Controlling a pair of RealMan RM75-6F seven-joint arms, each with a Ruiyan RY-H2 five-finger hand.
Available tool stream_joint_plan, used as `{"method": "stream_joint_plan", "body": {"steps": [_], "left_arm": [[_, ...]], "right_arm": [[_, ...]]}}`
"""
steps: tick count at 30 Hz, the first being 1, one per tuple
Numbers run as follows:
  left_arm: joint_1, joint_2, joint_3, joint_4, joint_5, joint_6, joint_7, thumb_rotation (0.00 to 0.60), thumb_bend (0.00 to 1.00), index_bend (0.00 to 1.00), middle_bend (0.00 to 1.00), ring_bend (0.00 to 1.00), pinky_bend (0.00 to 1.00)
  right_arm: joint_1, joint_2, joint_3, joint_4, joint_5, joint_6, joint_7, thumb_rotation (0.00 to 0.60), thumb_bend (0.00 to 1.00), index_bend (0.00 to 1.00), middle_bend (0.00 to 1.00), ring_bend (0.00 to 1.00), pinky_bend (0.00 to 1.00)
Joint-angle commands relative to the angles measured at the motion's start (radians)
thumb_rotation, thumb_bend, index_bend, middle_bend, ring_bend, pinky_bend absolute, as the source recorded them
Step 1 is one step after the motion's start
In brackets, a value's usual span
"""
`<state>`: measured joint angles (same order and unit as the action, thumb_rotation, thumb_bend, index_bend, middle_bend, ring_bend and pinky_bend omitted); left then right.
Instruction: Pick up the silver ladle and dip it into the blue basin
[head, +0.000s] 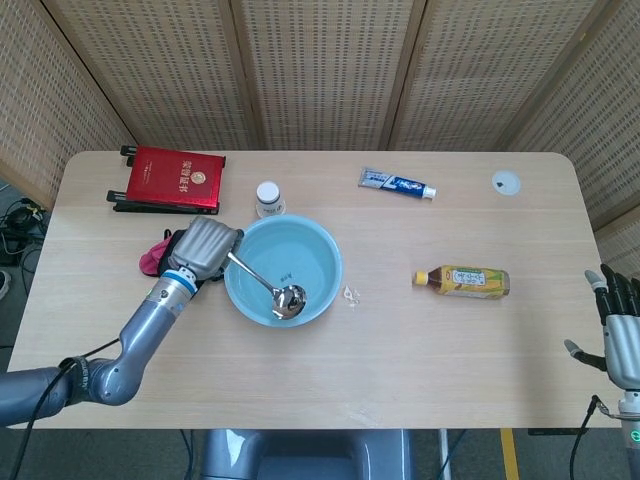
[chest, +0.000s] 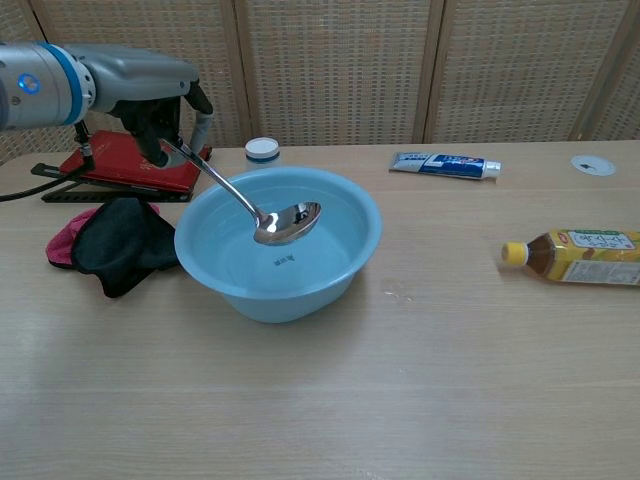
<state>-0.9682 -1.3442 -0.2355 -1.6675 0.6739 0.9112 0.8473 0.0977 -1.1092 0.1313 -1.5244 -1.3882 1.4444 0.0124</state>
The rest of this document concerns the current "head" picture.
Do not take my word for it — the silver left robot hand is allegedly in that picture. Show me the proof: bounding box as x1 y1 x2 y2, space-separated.
169 215 245 282

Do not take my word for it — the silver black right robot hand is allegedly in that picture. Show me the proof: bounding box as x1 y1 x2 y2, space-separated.
563 263 640 390

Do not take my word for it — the stainless steel ladle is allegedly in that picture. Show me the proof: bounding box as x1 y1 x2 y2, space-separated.
226 250 309 320

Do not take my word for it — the light blue plastic basin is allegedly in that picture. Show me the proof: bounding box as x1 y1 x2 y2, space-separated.
223 214 346 329

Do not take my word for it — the pink cloth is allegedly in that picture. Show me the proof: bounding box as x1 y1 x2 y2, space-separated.
138 238 174 278

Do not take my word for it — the red hardcover book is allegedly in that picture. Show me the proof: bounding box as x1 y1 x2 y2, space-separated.
125 145 227 212

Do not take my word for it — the white jar with blue band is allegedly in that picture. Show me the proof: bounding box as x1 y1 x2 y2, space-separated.
254 180 288 219

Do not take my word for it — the black folding book stand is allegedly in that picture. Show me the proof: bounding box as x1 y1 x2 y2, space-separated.
105 143 228 217

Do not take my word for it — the yellow labelled tea bottle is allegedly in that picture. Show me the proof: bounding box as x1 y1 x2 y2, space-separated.
411 264 512 302

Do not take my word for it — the white round table grommet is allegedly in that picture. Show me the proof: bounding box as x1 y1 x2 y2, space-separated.
489 169 522 197

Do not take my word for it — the blue white toothpaste tube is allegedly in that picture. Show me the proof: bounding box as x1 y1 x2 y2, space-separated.
357 165 438 201

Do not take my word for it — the white table leg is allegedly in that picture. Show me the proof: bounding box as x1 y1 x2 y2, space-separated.
438 428 453 480

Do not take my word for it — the woven rattan folding screen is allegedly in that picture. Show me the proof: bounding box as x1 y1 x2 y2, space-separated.
0 0 640 281

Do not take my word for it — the grey robot torso base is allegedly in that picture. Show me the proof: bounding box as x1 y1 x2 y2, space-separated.
199 428 417 480

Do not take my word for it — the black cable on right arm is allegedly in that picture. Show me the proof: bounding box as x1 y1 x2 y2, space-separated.
569 394 622 480

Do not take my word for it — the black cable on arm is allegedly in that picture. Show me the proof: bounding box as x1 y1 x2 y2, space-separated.
569 394 622 480
0 336 122 480

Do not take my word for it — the black cable bundle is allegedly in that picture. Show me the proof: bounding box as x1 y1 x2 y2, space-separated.
0 196 52 282

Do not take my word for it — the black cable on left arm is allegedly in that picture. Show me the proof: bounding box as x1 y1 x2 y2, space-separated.
0 336 122 480

